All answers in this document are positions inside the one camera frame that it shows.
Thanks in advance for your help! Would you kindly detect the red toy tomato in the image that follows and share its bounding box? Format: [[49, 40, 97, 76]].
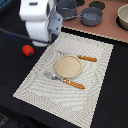
[[22, 45, 34, 57]]

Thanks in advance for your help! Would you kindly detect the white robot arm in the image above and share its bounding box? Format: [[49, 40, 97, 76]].
[[19, 0, 63, 47]]

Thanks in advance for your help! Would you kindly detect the grey frying pan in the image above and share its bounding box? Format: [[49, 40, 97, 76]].
[[65, 7, 103, 26]]

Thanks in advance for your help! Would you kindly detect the round beige plate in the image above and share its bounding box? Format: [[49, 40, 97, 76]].
[[55, 55, 83, 78]]

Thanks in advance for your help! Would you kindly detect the woven beige placemat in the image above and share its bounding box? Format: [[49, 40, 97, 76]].
[[13, 32, 113, 128]]

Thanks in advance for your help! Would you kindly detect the grey cooking pot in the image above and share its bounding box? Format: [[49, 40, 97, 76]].
[[56, 0, 77, 20]]

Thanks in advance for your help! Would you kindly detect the pink stove board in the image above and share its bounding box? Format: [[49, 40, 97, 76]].
[[63, 0, 128, 43]]

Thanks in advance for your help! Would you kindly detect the beige bowl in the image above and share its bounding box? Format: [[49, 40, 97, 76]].
[[118, 4, 128, 30]]

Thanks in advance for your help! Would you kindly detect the knife with wooden handle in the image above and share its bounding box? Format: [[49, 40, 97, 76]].
[[55, 50, 97, 62]]

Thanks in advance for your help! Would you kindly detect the fork with wooden handle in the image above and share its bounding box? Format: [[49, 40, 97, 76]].
[[44, 72, 85, 89]]

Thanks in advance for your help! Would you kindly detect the black cable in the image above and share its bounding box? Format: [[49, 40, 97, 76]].
[[0, 27, 34, 43]]

